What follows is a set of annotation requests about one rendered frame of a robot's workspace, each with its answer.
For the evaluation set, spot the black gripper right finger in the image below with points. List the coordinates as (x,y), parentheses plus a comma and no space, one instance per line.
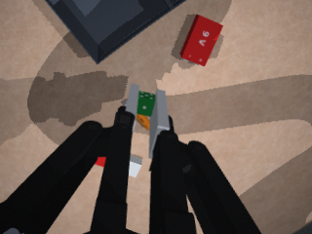
(215,203)

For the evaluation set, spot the dark grey three-compartment bin rack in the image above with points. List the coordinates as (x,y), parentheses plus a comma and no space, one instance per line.
(104,26)

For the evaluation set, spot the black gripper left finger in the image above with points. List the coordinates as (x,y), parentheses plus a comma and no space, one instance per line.
(35,205)

